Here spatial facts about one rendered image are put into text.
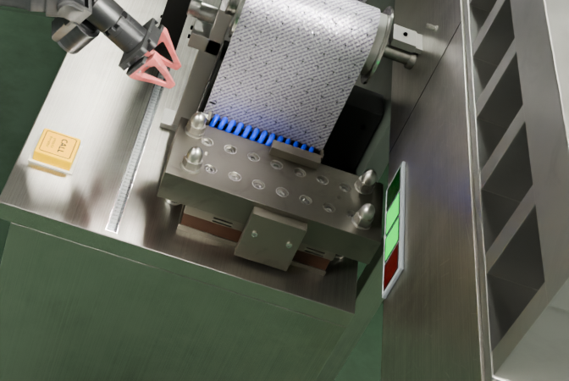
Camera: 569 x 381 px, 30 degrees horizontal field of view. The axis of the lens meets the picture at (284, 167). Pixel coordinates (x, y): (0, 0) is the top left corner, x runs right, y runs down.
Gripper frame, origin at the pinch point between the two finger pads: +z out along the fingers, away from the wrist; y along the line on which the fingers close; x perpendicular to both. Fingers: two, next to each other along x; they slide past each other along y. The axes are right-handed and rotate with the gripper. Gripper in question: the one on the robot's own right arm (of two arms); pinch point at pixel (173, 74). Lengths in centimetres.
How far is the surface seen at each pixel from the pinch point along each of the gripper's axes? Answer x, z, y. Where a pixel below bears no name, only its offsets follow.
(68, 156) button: -20.5, -4.0, 11.9
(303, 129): 9.9, 24.4, -0.4
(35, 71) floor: -117, 13, -123
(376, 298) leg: -18, 78, -14
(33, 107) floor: -115, 17, -105
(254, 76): 11.2, 9.9, -0.4
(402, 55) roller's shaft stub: 32.4, 25.7, -5.5
